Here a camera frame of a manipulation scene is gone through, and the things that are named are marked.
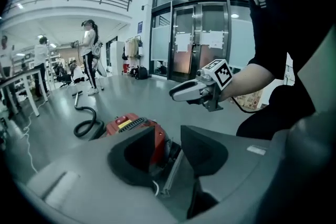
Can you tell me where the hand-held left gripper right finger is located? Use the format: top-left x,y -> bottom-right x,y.
180,125 -> 289,221

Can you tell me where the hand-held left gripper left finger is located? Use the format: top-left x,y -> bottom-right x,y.
15,125 -> 184,224

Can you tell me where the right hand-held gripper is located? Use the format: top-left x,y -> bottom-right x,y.
169,59 -> 234,113

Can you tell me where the person's right forearm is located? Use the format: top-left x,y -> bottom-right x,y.
219,62 -> 276,103

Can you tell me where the glass entrance door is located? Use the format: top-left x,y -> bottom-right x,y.
172,2 -> 229,81

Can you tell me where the white paper notice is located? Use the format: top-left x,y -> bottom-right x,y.
175,33 -> 192,53
200,30 -> 224,50

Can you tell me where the black backpack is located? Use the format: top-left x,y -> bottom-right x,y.
138,66 -> 150,80

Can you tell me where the patterned cardboard box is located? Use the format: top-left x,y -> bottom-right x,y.
232,89 -> 264,110

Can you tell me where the clothes rack with coats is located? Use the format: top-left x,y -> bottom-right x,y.
123,36 -> 144,60

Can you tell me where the white oval board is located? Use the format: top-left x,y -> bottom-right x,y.
97,59 -> 108,79

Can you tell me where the black top white table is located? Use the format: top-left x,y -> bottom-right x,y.
0,70 -> 49,118

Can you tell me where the person's black clothing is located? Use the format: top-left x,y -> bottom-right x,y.
236,0 -> 336,141

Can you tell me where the black vacuum hose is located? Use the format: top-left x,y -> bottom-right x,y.
73,105 -> 106,141

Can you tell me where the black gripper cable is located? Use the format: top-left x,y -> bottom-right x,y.
230,96 -> 254,114

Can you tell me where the white vacuum power cord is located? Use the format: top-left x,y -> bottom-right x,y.
152,180 -> 161,197

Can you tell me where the white power strip cable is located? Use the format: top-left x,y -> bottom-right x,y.
22,102 -> 39,174

